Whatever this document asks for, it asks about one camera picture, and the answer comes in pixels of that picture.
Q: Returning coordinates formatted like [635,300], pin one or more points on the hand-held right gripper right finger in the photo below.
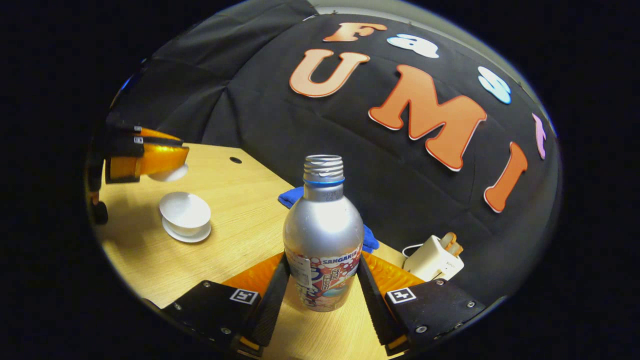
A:
[372,300]

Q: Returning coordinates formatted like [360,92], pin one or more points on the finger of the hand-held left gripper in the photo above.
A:
[125,134]
[125,160]

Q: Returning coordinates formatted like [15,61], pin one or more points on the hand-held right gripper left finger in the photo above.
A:
[272,300]

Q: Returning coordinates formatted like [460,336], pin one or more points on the white teacup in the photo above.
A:
[184,210]

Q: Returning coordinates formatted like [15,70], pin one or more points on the silver water bottle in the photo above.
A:
[322,225]

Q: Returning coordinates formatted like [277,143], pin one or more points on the white toaster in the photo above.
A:
[432,260]

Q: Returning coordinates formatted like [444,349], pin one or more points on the white saucer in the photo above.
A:
[192,239]

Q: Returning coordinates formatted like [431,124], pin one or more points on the bread slice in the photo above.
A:
[454,244]

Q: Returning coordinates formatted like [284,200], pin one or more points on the blue towel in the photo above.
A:
[290,196]

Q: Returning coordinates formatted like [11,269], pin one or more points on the black table grommet hole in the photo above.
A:
[235,160]

